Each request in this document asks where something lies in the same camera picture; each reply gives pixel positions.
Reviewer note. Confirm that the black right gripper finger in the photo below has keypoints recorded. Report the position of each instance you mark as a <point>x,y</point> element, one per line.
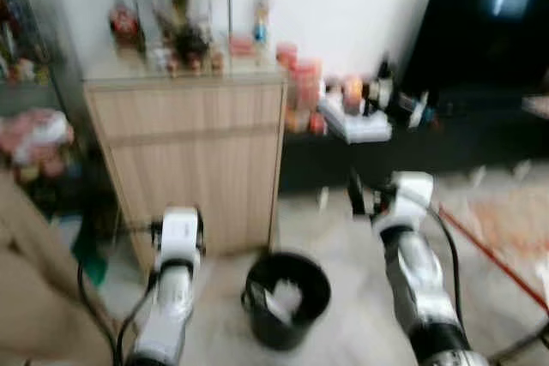
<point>356,193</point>

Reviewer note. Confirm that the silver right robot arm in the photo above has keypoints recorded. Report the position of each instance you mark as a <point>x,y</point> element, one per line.
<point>420,289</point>

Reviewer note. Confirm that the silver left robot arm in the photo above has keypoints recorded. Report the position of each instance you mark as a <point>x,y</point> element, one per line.
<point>167,306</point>

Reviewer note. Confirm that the white crumpled paper trash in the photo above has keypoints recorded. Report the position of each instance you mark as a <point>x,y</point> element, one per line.
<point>286,296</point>

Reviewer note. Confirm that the black rubbish bin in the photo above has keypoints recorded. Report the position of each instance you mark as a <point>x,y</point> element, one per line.
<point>296,327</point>

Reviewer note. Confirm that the white flat box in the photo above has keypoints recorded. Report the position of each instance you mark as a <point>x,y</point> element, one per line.
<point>356,124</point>

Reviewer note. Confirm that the light wooden cabinet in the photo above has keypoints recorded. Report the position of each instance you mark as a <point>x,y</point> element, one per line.
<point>189,160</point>

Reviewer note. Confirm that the black television console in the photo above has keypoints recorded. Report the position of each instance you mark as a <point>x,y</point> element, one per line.
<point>446,147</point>

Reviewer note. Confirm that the orange glass jar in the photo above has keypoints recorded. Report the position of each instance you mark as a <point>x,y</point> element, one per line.
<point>352,94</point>

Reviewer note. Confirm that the green plastic item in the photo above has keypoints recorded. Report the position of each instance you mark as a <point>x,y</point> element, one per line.
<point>90,254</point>

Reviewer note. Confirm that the large red snack jar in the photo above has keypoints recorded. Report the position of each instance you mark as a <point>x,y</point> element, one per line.
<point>306,83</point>

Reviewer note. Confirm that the small red snack jar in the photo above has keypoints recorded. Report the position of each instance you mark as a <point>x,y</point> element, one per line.
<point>286,56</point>

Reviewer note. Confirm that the beige cardboard box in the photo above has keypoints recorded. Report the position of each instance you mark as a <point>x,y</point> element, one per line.
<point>39,289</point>

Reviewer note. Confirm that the dark ornament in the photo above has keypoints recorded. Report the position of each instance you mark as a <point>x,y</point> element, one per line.
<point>190,47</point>

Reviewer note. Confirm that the pink tray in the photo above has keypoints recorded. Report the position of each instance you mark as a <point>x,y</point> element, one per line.
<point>539,106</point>

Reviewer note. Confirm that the pink white plastic bag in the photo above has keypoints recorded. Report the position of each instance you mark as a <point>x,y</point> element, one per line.
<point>34,136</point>

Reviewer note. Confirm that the black flat screen television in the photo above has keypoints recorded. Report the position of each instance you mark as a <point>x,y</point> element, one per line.
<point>480,32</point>

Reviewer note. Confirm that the blue white bottle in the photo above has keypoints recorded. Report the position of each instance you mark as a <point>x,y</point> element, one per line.
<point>261,21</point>

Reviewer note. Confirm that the small red ornament figurine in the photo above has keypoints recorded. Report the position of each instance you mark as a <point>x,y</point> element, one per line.
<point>125,25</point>

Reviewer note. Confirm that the glass display shelf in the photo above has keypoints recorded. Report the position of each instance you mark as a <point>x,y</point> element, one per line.
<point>30,49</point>

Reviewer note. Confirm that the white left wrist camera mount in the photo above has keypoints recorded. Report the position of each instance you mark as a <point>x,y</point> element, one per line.
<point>178,233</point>

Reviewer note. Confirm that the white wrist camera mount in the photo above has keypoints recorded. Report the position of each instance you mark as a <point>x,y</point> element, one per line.
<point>178,233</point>
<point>413,194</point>

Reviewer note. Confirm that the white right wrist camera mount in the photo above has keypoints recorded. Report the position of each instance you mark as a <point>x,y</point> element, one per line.
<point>413,194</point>

